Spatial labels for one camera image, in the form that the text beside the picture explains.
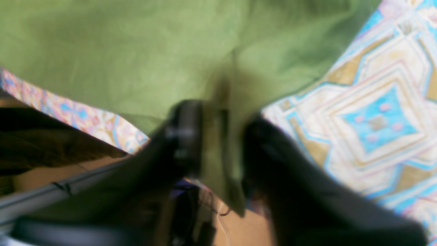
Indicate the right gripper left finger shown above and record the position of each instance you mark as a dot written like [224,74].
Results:
[123,208]

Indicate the patterned tablecloth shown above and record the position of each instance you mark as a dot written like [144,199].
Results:
[369,122]

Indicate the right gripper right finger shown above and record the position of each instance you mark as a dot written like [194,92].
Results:
[307,207]

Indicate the green t-shirt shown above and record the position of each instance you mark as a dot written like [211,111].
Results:
[137,58]

